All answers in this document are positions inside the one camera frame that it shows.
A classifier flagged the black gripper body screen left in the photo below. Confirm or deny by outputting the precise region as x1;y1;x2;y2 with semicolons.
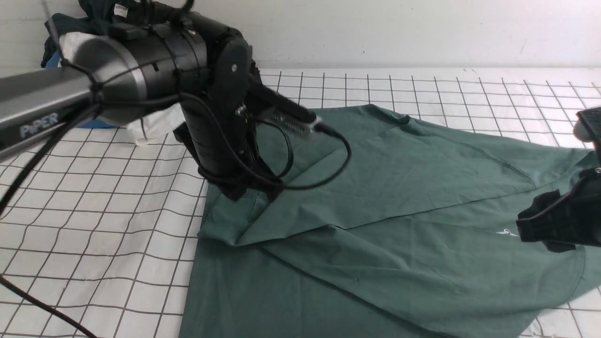
174;94;283;200

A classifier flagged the black gripper body screen right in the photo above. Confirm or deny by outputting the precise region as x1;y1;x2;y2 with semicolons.
516;168;601;253

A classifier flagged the green long sleeve shirt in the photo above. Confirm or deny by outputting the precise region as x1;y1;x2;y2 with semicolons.
179;105;600;338

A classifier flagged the white shirt in pile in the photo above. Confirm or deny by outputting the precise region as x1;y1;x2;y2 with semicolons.
59;32;185;147

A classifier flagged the dark teal shirt in pile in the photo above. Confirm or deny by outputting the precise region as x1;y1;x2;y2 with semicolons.
40;0;139;69

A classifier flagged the blue shirt in pile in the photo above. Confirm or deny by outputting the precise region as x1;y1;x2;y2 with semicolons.
44;52;116;129

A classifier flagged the white grid pattern tablecloth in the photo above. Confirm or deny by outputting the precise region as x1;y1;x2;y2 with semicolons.
1;69;600;338

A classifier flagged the wrist camera screen left arm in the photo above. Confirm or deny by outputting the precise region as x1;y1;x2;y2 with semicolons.
242;77;346;142

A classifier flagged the wrist camera screen arm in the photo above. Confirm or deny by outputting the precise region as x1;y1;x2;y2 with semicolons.
573;107;601;163
242;77;346;142

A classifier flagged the wrist camera screen right arm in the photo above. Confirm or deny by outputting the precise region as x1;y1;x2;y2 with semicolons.
573;107;601;163

